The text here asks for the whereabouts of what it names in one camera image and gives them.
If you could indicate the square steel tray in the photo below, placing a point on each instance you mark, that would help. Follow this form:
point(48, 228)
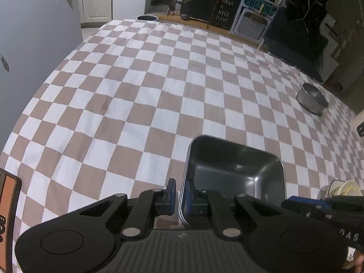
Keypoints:
point(236, 170)

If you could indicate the light blue windowed box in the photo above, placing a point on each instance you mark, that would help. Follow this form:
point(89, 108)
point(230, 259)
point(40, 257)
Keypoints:
point(253, 20)

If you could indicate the black lettered board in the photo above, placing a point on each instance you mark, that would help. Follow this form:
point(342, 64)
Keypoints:
point(210, 5)

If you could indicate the white staircase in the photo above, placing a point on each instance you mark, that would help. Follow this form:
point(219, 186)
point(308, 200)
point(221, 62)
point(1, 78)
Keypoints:
point(330, 37)

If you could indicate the cream electric kettle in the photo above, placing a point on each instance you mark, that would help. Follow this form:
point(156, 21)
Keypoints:
point(359, 125)

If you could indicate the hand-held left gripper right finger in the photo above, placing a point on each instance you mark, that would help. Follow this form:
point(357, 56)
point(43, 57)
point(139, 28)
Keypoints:
point(189, 199)

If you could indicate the large cream bowl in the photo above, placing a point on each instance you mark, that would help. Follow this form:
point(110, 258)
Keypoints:
point(352, 189)

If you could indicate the person's right hand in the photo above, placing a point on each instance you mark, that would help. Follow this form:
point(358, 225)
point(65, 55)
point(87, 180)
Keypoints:
point(359, 261)

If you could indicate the white kitchen base cabinet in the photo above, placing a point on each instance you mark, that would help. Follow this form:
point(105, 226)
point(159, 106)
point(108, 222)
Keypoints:
point(95, 0)

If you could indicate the grey trash bin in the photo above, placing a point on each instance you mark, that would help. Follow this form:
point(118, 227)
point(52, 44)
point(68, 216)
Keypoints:
point(147, 17)

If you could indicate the round steel bowl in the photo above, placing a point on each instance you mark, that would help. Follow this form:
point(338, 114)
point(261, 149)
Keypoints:
point(312, 99)

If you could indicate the brown white checkered tablecloth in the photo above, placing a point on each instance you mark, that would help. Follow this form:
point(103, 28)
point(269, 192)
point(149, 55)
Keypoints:
point(142, 91)

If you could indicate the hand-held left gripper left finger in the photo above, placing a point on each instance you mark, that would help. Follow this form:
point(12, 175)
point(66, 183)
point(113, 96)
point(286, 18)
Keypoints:
point(170, 199)

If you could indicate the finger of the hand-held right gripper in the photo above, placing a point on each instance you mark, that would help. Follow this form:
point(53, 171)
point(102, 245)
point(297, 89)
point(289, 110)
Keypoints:
point(307, 204)

